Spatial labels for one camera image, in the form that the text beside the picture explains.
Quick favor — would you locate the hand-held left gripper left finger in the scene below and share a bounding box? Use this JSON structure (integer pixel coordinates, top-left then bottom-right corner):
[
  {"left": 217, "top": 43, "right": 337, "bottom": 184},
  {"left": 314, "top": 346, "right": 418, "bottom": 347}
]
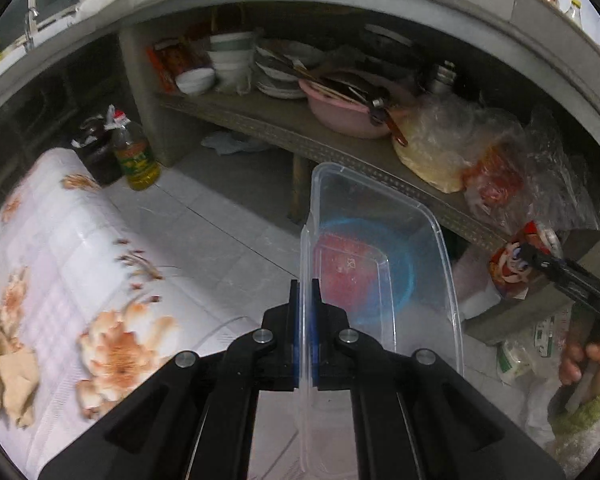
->
[{"left": 37, "top": 280, "right": 301, "bottom": 480}]

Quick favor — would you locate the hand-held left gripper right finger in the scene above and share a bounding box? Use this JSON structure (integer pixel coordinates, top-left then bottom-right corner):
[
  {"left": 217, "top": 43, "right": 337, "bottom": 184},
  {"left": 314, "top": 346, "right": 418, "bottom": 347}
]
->
[{"left": 311, "top": 281, "right": 567, "bottom": 480}]

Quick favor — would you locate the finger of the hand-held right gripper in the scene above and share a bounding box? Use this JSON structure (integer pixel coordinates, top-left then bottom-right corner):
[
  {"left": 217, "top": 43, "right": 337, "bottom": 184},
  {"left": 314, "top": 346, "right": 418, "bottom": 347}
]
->
[{"left": 520, "top": 244, "right": 600, "bottom": 307}]

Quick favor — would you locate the red cartoon snack bag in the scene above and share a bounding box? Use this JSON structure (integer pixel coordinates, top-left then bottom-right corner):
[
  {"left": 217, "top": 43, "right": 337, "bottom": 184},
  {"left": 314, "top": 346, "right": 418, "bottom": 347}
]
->
[{"left": 315, "top": 234, "right": 381, "bottom": 306}]

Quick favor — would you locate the clear plastic container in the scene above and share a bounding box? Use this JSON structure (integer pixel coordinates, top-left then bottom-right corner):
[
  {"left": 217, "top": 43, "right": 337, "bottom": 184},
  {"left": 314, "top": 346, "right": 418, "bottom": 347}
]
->
[{"left": 297, "top": 161, "right": 465, "bottom": 480}]

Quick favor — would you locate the blue plastic basket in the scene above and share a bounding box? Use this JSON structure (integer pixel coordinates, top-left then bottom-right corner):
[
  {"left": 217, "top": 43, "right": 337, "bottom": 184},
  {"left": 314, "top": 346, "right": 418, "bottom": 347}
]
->
[{"left": 315, "top": 217, "right": 413, "bottom": 326}]

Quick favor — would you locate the person's right forearm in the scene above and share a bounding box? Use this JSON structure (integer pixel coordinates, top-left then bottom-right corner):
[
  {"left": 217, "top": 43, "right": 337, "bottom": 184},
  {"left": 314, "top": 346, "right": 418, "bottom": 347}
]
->
[{"left": 550, "top": 387, "right": 600, "bottom": 466}]

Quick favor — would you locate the white green-print package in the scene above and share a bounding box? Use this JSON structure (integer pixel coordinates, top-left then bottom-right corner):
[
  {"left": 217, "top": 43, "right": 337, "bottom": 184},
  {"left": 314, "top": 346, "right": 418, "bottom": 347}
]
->
[{"left": 497, "top": 312, "right": 573, "bottom": 386}]

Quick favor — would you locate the red-filled plastic bag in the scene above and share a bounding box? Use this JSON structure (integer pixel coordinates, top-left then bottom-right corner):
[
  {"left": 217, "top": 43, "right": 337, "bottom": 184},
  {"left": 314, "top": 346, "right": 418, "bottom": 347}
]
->
[{"left": 462, "top": 147, "right": 526, "bottom": 216}]

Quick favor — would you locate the yellow-filled plastic bag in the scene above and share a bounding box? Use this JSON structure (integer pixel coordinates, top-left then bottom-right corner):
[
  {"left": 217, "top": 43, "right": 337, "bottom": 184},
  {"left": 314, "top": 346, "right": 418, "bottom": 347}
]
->
[{"left": 392, "top": 97, "right": 526, "bottom": 193}]

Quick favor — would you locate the white rag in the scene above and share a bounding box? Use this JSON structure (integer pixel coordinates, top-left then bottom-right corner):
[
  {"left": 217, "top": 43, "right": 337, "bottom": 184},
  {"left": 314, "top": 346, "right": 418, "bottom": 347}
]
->
[{"left": 201, "top": 131, "right": 271, "bottom": 156}]

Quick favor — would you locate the floral tablecloth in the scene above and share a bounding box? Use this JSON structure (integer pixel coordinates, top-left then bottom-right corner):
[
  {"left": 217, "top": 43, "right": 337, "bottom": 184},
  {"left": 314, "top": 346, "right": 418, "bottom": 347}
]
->
[{"left": 0, "top": 147, "right": 261, "bottom": 480}]

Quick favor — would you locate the cooking oil bottle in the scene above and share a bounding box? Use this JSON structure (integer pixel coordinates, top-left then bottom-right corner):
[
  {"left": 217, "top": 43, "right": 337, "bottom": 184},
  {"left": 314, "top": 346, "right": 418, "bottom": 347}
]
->
[{"left": 105, "top": 105, "right": 162, "bottom": 192}]

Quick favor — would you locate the pink basin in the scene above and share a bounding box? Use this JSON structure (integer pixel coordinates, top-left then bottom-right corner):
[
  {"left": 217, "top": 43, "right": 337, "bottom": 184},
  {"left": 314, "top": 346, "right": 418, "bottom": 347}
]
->
[{"left": 298, "top": 77, "right": 416, "bottom": 140}]

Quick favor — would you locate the stack of plates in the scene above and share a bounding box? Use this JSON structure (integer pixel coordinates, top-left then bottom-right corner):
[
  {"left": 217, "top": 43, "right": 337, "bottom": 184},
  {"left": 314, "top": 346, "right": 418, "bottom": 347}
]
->
[{"left": 254, "top": 42, "right": 326, "bottom": 100}]

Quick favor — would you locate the dark clay jar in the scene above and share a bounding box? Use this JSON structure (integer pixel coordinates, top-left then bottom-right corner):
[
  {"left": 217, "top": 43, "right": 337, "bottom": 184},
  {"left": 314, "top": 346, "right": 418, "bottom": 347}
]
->
[{"left": 72, "top": 116, "right": 123, "bottom": 186}]

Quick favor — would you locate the white bowl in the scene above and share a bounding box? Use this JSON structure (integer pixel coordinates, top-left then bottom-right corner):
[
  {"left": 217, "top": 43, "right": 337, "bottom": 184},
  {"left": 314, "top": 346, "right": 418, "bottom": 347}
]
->
[{"left": 176, "top": 67, "right": 216, "bottom": 96}]

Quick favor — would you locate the stack of bowls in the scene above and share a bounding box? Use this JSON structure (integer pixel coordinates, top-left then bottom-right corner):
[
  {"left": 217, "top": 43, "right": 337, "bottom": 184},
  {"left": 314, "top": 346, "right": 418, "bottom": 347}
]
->
[{"left": 209, "top": 31, "right": 256, "bottom": 92}]

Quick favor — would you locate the orange box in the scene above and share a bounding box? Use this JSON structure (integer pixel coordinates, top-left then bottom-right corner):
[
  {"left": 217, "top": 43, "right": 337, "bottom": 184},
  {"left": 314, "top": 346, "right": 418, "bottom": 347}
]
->
[{"left": 147, "top": 40, "right": 211, "bottom": 95}]

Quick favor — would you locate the steel faucet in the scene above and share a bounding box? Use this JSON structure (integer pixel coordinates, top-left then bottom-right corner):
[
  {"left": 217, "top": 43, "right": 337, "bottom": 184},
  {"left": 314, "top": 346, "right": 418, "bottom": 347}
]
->
[{"left": 24, "top": 0, "right": 41, "bottom": 51}]

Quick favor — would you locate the red-handled utensil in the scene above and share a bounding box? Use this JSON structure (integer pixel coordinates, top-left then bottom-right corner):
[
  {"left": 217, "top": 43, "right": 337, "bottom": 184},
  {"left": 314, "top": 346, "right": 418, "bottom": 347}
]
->
[{"left": 370, "top": 97, "right": 410, "bottom": 147}]

